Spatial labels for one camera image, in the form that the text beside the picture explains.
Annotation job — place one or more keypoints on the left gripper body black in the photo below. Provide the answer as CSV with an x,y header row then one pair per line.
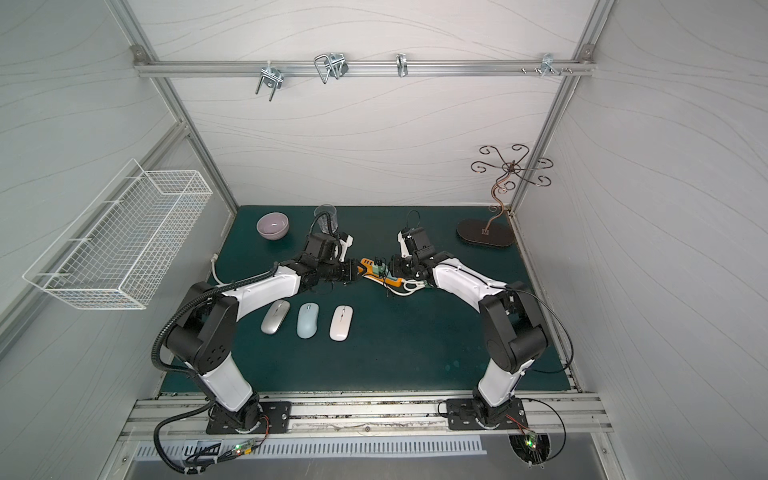
x,y
346,270

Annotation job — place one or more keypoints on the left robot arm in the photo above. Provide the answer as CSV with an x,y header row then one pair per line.
x,y
197,340

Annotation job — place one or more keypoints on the white wire basket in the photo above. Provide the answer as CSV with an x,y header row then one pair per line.
x,y
116,252

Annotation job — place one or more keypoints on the aluminium crossbar rail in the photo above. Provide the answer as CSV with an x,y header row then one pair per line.
x,y
357,68

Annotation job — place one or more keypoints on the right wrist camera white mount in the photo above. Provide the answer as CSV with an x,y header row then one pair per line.
x,y
404,251

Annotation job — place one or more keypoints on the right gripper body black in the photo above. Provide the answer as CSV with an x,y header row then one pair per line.
x,y
402,269

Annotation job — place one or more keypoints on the brown metal jewelry stand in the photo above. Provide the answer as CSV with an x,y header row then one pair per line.
x,y
497,231

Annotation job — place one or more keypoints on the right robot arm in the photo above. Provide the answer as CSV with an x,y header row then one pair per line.
x,y
512,321

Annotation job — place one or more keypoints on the pink bowl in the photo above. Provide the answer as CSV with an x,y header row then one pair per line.
x,y
273,226

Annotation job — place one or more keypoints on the white vented cable duct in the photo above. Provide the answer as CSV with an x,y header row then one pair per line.
x,y
326,447

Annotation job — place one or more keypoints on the mint green charger plug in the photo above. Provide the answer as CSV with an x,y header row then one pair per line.
x,y
379,269

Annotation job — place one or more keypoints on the orange power strip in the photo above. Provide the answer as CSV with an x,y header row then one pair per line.
x,y
391,281

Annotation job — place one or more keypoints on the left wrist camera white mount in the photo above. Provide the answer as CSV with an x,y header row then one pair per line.
x,y
345,242

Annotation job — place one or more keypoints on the metal clamp hook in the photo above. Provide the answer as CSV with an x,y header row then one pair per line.
x,y
331,65

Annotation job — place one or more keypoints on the small metal ring hook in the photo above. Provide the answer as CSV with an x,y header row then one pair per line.
x,y
401,65

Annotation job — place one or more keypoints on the light blue wireless mouse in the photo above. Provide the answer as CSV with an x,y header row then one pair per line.
x,y
307,320

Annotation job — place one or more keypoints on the white wireless mouse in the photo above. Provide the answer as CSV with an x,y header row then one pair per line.
x,y
340,323

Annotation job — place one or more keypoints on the silver wireless mouse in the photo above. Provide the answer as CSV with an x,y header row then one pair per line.
x,y
275,316

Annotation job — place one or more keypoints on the right metal bracket hook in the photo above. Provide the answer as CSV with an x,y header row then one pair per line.
x,y
547,67

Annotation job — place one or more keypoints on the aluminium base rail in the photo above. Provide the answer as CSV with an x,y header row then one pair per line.
x,y
428,413

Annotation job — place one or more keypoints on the metal u-bolt hook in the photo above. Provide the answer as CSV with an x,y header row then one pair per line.
x,y
271,79

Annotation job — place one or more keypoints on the clear glass cup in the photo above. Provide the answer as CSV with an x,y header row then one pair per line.
x,y
326,216

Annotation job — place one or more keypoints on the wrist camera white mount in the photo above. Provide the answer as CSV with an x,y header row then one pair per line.
x,y
404,251
345,242

